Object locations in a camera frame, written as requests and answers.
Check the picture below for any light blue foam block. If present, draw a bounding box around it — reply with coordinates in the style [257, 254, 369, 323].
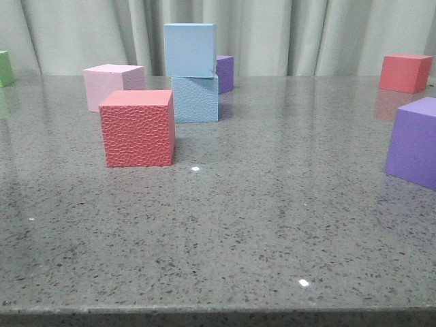
[171, 75, 219, 123]

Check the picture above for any large red textured block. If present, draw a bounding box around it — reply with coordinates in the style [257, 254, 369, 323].
[99, 89, 175, 168]

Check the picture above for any purple block at back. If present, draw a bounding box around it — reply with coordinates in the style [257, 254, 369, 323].
[216, 55, 234, 94]

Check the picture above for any purple block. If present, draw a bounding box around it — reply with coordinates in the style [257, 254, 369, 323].
[385, 97, 435, 189]
[216, 55, 234, 94]

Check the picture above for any pink foam block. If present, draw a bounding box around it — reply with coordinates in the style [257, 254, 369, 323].
[83, 64, 145, 112]

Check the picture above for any purple block near right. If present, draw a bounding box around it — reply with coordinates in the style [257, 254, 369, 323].
[385, 97, 435, 189]

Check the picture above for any red block far right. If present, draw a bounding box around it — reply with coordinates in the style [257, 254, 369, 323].
[379, 53, 433, 94]

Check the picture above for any grey-green curtain backdrop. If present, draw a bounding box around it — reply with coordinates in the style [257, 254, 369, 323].
[1, 1, 435, 77]

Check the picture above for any green block far left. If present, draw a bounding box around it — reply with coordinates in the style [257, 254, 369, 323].
[0, 50, 14, 87]

